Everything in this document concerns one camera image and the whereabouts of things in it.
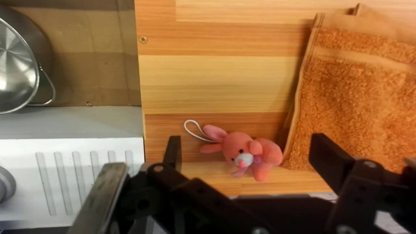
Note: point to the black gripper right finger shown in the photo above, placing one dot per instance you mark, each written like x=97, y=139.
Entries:
x=331, y=162

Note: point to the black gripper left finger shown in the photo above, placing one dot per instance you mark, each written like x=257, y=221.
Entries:
x=174, y=152

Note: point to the pink plush bunny toy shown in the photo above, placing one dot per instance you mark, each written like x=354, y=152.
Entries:
x=245, y=152

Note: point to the orange terry towel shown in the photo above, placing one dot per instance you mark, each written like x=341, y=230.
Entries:
x=358, y=86

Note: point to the white toy sink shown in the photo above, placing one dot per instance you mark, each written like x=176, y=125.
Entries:
x=54, y=155

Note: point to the steel pot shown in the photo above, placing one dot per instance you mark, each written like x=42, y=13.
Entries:
x=27, y=63

